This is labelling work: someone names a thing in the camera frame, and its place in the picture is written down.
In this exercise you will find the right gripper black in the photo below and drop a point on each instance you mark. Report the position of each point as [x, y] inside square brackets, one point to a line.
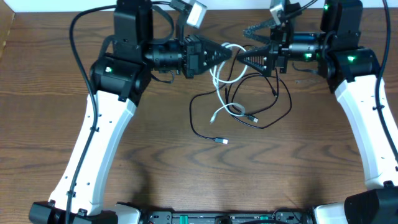
[280, 42]

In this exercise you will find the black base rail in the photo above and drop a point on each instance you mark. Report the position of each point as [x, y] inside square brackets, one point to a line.
[278, 216]

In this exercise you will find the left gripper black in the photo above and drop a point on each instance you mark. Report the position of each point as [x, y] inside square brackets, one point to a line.
[189, 56]

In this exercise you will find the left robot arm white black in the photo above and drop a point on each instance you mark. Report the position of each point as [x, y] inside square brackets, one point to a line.
[145, 40]

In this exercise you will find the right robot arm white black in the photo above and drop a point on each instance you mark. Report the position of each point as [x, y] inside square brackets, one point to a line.
[354, 76]

